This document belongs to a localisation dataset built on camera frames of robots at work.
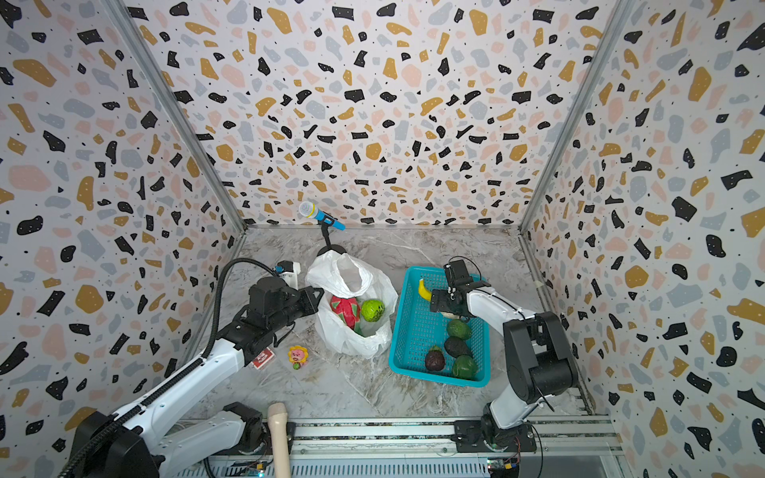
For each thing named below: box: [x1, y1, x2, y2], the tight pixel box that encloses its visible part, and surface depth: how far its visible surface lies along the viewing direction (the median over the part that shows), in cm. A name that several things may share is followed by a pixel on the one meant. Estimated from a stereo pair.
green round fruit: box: [452, 354, 478, 380], surface depth 81 cm
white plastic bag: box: [304, 249, 399, 359], surface depth 78 cm
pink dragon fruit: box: [329, 295, 362, 331], surface depth 91 cm
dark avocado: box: [444, 336, 474, 358], surface depth 87 cm
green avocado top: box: [447, 318, 473, 340], surface depth 90 cm
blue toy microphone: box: [298, 201, 347, 232], surface depth 94 cm
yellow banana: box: [418, 278, 433, 302], surface depth 100 cm
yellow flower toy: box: [286, 345, 309, 371], surface depth 85 cm
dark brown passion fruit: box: [424, 344, 446, 372], surface depth 85 cm
